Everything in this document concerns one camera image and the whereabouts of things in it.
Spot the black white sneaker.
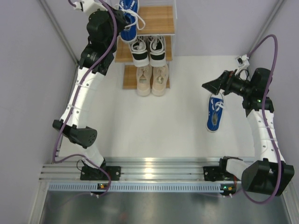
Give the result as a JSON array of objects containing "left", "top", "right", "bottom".
[
  {"left": 129, "top": 36, "right": 150, "bottom": 67},
  {"left": 148, "top": 35, "right": 166, "bottom": 67}
]

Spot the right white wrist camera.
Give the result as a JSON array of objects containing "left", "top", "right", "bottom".
[{"left": 235, "top": 54, "right": 249, "bottom": 68}]

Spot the white wire wooden shoe shelf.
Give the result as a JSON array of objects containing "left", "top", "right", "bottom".
[{"left": 115, "top": 0, "right": 177, "bottom": 90}]

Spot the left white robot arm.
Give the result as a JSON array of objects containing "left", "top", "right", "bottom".
[{"left": 52, "top": 0, "right": 127, "bottom": 180}]

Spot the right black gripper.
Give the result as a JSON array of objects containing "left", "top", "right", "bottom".
[{"left": 202, "top": 69, "right": 254, "bottom": 98}]

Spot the beige platform sneaker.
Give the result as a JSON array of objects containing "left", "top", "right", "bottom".
[
  {"left": 136, "top": 65, "right": 152, "bottom": 97},
  {"left": 152, "top": 64, "right": 169, "bottom": 97}
]

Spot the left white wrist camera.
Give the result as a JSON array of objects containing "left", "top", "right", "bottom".
[{"left": 72, "top": 0, "right": 99, "bottom": 13}]

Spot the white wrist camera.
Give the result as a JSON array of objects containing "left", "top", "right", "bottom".
[
  {"left": 72, "top": 0, "right": 99, "bottom": 13},
  {"left": 235, "top": 54, "right": 249, "bottom": 68}
]

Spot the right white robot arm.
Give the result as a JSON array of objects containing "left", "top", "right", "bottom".
[{"left": 202, "top": 68, "right": 295, "bottom": 196}]

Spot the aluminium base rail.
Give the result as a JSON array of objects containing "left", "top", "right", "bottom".
[{"left": 39, "top": 157, "right": 220, "bottom": 183}]

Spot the slotted grey cable duct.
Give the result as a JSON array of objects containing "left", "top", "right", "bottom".
[{"left": 48, "top": 182, "right": 236, "bottom": 193}]

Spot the blue canvas sneaker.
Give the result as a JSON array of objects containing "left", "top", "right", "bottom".
[
  {"left": 206, "top": 93, "right": 225, "bottom": 133},
  {"left": 117, "top": 0, "right": 146, "bottom": 43}
]

